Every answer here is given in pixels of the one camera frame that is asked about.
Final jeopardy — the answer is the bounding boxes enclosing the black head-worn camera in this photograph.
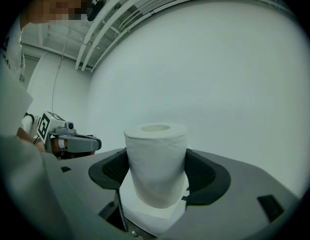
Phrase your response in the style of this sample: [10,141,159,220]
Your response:
[85,0,108,22]

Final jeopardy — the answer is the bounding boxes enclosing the person's white printed t-shirt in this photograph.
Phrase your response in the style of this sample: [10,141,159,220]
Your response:
[0,16,71,235]

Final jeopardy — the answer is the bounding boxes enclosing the person's head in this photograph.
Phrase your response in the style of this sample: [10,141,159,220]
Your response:
[19,0,88,25]

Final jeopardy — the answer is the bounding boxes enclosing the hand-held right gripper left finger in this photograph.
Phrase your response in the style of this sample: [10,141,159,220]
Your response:
[42,147,156,240]

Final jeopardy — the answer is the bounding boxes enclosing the person's left hand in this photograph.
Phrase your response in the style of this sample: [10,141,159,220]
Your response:
[51,136,71,159]

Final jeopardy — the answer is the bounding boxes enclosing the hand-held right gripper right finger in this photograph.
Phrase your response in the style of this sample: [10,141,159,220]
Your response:
[159,148,305,240]

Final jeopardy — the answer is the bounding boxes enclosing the person's left forearm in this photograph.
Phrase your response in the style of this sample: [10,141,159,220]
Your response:
[16,126,46,152]

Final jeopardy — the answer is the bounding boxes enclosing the white ceiling pipe rack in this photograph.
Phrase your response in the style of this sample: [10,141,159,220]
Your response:
[74,0,291,72]

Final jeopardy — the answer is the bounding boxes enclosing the white toilet paper roll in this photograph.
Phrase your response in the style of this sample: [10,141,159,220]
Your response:
[119,122,191,220]

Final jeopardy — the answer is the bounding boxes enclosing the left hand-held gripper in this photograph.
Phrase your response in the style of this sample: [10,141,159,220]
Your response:
[36,110,103,158]

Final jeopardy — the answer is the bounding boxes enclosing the thin hanging cable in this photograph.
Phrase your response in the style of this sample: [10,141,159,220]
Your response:
[51,26,71,115]

